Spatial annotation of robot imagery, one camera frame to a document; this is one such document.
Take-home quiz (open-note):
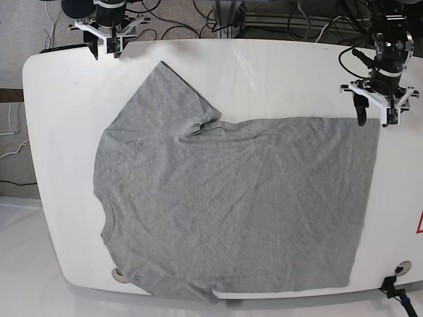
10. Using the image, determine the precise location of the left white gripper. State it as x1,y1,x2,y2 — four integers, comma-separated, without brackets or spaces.
340,79,420,126

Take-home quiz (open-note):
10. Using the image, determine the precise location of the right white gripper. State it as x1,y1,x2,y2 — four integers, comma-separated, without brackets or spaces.
67,17,149,60

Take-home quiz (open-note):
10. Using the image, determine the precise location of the grey t-shirt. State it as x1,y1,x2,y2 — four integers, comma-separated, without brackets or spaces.
93,62,380,304

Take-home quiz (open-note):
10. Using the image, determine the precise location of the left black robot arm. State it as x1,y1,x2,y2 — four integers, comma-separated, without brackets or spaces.
338,1,422,127

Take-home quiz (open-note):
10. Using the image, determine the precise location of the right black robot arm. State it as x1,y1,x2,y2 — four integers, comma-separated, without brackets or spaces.
68,1,151,59

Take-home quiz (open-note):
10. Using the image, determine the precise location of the dark round chair base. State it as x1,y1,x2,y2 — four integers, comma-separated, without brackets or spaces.
61,0,96,19

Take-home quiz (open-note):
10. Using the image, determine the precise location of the red warning triangle sticker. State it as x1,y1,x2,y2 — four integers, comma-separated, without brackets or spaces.
416,212,423,234

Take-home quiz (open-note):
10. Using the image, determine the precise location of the white floor cable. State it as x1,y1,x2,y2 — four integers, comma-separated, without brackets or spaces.
42,0,56,49

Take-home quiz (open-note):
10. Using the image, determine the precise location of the aluminium extrusion frame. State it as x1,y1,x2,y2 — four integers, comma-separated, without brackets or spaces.
206,1,370,42

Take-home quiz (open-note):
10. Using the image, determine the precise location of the right table cable grommet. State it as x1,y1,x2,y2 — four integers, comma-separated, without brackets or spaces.
395,260,412,276

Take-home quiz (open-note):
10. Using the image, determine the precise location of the table cable grommet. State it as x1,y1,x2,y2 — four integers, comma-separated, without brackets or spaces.
395,260,412,276
111,267,129,284

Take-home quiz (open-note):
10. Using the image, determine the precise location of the black clamp with cable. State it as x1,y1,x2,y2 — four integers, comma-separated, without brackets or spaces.
379,276,418,317

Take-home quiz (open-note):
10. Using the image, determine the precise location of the left table cable grommet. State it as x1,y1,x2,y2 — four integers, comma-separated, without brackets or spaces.
111,267,129,284

